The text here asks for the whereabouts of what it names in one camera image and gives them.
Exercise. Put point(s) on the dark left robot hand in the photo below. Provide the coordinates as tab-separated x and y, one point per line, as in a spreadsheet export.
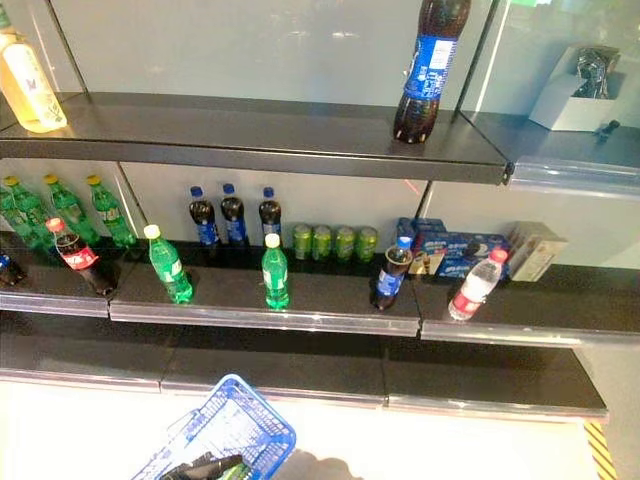
205	467

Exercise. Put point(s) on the blue plastic shopping basket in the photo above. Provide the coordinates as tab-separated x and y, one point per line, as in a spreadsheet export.
255	425

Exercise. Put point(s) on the black shelf with clear strip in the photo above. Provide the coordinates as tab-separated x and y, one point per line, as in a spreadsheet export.
550	310
45	295
230	300

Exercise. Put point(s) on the green Sprite bottle white cap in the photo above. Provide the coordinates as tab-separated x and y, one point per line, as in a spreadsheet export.
170	270
275	275

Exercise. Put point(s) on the Coca-Cola bottle red cap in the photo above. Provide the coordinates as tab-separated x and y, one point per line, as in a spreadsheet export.
80	255

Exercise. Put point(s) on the small Pepsi bottle blue cap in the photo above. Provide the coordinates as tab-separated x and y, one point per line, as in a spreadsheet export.
233	215
390	280
204	220
270	215

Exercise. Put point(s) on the green Sprite bottle yellow cap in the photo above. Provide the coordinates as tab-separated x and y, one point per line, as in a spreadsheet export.
70	210
112	215
27	215

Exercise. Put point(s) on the small Pepsi bottle blue label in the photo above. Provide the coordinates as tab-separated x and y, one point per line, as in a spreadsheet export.
9	270

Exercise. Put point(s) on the water bottle red label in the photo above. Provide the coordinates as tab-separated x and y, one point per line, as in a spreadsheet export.
475	287

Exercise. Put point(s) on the blue Oreo cookie box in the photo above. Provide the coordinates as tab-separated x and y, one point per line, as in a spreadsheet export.
422	226
457	250

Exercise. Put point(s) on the long dark shelf board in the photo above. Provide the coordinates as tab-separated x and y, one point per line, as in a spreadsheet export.
250	135

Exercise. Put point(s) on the yellow black hazard tape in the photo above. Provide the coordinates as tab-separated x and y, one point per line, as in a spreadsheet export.
597	450

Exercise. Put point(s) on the beige carton box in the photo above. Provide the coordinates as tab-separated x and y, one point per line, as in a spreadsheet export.
537	250

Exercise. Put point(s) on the yellow tea bottle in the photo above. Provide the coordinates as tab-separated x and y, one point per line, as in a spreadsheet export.
27	85

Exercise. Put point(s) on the large Pepsi cola bottle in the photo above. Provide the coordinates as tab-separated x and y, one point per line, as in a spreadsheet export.
430	65

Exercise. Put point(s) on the dark shelf with clear strip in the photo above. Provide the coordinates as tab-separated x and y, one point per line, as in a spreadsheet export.
560	150

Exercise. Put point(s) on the white cardboard box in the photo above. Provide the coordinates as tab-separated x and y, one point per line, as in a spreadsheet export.
570	112

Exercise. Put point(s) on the black plastic bag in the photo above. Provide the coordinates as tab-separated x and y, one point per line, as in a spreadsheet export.
597	67

